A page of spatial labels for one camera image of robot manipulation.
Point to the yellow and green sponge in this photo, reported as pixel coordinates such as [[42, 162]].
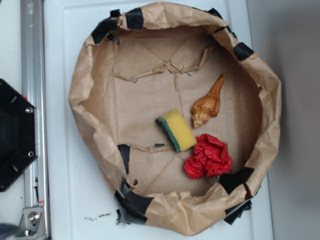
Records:
[[177, 129]]

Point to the brown spiral seashell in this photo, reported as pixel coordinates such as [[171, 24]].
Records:
[[209, 105]]

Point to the brown paper bag bin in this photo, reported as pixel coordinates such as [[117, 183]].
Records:
[[135, 67]]

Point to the crumpled red paper ball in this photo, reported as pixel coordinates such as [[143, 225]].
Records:
[[210, 158]]

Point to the aluminium extrusion rail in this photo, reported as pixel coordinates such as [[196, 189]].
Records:
[[36, 182]]

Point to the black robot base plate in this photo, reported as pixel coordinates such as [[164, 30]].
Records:
[[17, 135]]

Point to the metal corner bracket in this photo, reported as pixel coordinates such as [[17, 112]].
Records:
[[32, 224]]

